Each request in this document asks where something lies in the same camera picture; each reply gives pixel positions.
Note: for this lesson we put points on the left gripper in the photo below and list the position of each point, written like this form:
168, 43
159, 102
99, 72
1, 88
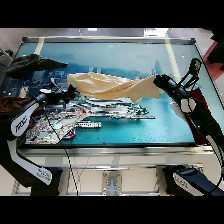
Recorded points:
61, 95

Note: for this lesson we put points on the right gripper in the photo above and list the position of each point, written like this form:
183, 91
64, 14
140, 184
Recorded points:
166, 85

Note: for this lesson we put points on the cream shirt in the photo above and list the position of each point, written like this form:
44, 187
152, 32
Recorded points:
110, 86

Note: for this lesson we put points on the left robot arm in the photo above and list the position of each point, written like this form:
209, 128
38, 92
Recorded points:
20, 123

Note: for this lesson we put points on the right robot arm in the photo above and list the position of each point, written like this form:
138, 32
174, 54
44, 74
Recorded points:
203, 116

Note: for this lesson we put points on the red garment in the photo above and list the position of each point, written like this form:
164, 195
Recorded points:
200, 96

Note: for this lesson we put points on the dark grey garment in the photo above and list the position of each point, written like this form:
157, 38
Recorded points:
31, 63

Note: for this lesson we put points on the brown garment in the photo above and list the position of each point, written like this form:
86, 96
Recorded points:
13, 103

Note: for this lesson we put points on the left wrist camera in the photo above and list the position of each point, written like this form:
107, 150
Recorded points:
53, 87

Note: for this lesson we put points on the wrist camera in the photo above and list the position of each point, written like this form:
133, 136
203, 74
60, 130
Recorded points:
53, 87
193, 68

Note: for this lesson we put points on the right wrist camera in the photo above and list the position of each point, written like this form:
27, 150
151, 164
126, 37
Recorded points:
193, 68

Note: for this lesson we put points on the silver frame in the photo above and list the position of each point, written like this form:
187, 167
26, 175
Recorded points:
116, 150

